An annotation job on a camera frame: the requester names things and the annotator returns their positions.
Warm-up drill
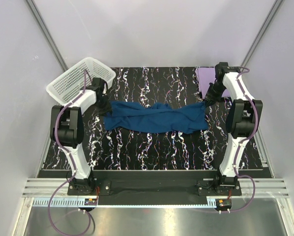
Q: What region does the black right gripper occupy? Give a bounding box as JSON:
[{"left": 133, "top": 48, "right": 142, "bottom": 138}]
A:
[{"left": 204, "top": 82, "right": 226, "bottom": 108}]

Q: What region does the blue t shirt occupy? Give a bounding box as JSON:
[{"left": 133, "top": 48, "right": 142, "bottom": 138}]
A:
[{"left": 104, "top": 101, "right": 208, "bottom": 134}]

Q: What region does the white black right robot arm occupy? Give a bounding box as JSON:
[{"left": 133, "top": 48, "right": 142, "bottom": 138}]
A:
[{"left": 205, "top": 62, "right": 263, "bottom": 195}]

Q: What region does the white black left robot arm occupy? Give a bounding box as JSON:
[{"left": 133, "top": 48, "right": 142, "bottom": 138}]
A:
[{"left": 50, "top": 77, "right": 112, "bottom": 195}]

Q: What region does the folded purple t shirt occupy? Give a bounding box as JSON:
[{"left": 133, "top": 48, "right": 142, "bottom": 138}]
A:
[{"left": 196, "top": 67, "right": 227, "bottom": 99}]

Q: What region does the white plastic mesh basket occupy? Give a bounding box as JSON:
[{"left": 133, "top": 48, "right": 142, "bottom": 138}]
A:
[{"left": 46, "top": 57, "right": 116, "bottom": 105}]

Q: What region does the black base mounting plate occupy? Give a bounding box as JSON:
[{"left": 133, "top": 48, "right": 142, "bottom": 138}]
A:
[{"left": 67, "top": 170, "right": 242, "bottom": 207}]

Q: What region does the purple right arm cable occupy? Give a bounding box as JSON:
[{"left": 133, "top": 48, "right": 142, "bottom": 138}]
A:
[{"left": 232, "top": 66, "right": 258, "bottom": 207}]

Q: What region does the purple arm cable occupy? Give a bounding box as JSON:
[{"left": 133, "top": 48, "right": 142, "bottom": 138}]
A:
[
  {"left": 47, "top": 70, "right": 96, "bottom": 233},
  {"left": 232, "top": 66, "right": 258, "bottom": 207}
]

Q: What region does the white slotted cable duct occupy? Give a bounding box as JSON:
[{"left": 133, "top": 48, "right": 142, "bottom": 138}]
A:
[{"left": 33, "top": 196, "right": 216, "bottom": 208}]

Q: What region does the aluminium front rail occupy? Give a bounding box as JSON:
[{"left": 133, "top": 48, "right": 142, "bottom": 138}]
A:
[{"left": 22, "top": 178, "right": 289, "bottom": 198}]

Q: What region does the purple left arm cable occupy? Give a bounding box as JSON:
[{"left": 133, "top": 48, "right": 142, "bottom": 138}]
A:
[{"left": 47, "top": 70, "right": 96, "bottom": 233}]

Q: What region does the right aluminium frame post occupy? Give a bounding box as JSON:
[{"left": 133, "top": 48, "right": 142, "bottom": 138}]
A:
[{"left": 241, "top": 0, "right": 285, "bottom": 67}]

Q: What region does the aluminium frame post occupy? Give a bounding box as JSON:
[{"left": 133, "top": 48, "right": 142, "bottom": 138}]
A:
[
  {"left": 241, "top": 0, "right": 285, "bottom": 67},
  {"left": 25, "top": 0, "right": 68, "bottom": 72}
]

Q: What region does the left aluminium frame post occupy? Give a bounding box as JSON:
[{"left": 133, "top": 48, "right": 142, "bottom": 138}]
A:
[{"left": 25, "top": 0, "right": 68, "bottom": 72}]

